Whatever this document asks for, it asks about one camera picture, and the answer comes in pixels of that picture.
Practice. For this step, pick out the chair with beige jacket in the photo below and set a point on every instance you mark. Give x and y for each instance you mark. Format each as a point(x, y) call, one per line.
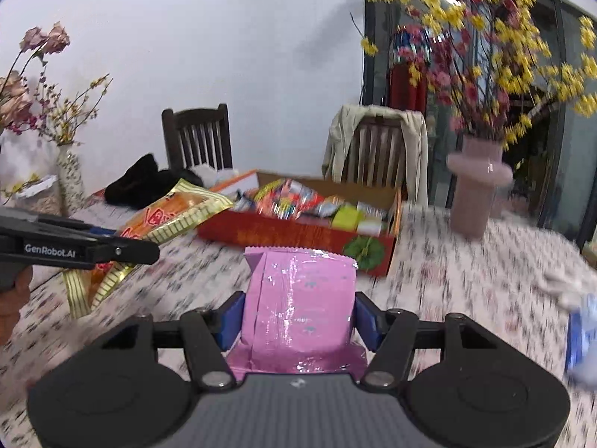
point(417, 158)

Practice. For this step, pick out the pink textured tall vase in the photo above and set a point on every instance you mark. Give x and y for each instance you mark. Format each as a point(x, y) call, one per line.
point(7, 168)

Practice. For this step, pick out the red patterned cloth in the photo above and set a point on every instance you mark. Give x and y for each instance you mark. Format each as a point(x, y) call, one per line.
point(95, 196)

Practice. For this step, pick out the floral ceramic small vase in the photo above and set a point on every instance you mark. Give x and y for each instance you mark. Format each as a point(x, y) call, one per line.
point(70, 177)

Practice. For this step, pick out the dark wooden chair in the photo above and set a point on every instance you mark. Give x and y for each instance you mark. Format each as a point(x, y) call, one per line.
point(198, 140)

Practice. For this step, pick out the red blue hanging garment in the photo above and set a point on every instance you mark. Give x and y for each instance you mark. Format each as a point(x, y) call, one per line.
point(405, 84)

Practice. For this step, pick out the mauve collared vase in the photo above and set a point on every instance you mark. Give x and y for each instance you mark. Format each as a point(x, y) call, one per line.
point(478, 191)

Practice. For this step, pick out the black cloth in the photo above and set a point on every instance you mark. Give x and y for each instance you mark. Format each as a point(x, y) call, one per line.
point(140, 186)

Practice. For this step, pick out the yellow and pink blossom branches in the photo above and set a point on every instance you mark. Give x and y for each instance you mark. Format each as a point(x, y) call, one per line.
point(489, 46)

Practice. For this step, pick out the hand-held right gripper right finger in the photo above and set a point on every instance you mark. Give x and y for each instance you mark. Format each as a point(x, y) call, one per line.
point(366, 322)

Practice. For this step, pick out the yellow flower sprig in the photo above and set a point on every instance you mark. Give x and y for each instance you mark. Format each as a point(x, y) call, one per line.
point(28, 183)

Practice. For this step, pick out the large gold snack packet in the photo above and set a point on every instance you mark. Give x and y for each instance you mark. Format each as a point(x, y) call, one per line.
point(177, 214)

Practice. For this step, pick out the person's left hand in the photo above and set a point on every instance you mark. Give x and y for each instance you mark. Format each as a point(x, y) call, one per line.
point(14, 308)

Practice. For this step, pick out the white glove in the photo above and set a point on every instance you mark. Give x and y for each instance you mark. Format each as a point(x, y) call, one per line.
point(564, 289)

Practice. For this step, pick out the red cardboard box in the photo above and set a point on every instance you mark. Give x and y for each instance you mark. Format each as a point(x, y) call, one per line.
point(289, 238)

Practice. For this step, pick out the dried pink rose bouquet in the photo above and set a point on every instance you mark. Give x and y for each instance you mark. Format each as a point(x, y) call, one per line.
point(46, 39)

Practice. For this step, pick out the wooden slatted chair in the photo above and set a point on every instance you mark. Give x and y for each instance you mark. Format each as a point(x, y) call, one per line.
point(373, 154)

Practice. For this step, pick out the red snack packet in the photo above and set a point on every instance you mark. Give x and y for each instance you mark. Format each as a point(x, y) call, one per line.
point(289, 200)

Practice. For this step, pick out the speckled pink container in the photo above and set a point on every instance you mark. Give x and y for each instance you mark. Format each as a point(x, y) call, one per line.
point(39, 206)

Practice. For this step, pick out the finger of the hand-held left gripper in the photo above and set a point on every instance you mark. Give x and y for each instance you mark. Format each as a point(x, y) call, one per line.
point(100, 230)

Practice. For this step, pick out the blue white plastic bag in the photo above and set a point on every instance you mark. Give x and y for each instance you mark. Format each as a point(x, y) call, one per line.
point(583, 336)

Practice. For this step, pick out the pink foil snack packet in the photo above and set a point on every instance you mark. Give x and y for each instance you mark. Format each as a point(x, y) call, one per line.
point(298, 308)

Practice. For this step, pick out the thin yellow blossom sprigs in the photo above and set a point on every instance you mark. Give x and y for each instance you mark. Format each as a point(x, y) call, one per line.
point(77, 112)

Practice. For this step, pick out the green snack packet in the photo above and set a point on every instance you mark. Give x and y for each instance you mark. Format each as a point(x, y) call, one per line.
point(347, 218)

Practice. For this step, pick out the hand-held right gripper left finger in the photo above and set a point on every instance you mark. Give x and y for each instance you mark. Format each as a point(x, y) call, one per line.
point(232, 322)

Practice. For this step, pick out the dark-framed glass door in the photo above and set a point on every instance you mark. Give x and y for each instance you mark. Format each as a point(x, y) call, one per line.
point(559, 149)

